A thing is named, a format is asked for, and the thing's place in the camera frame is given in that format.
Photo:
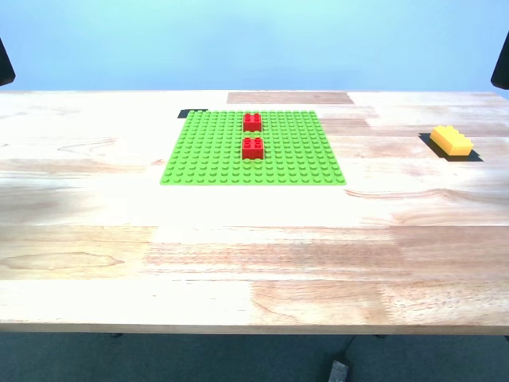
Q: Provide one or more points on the red square toy brick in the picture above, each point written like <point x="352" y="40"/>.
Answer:
<point x="252" y="124"/>
<point x="252" y="150"/>

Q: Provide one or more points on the yellow rectangular toy brick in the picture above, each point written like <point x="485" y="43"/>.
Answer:
<point x="451" y="142"/>

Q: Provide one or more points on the grey floor box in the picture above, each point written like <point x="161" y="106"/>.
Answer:
<point x="339" y="371"/>

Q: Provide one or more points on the green studded baseplate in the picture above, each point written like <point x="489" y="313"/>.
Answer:
<point x="302" y="159"/>

